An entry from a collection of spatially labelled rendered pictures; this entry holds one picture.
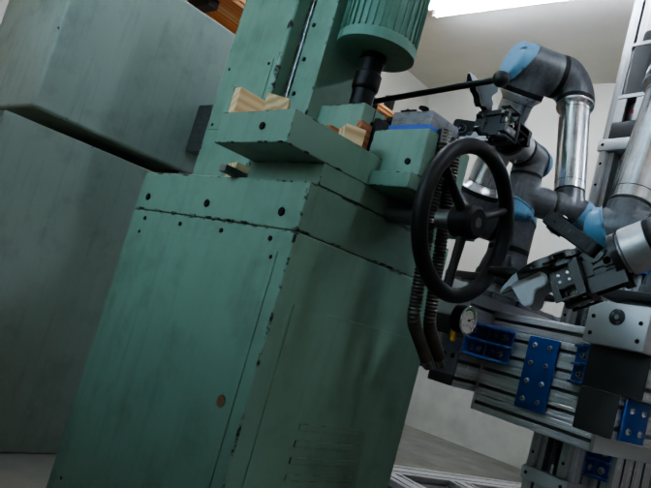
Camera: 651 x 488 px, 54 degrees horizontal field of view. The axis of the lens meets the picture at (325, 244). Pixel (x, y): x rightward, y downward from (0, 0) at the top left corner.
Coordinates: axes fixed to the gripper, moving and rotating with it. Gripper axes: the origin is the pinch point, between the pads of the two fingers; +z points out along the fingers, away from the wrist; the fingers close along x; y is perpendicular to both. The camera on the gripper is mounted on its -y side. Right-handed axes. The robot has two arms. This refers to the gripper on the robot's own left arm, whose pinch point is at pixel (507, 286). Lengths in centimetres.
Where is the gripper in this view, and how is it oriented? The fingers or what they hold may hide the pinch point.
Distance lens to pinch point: 117.2
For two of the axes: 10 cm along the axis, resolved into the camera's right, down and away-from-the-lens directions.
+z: -7.3, 3.9, 5.6
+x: 6.7, 2.7, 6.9
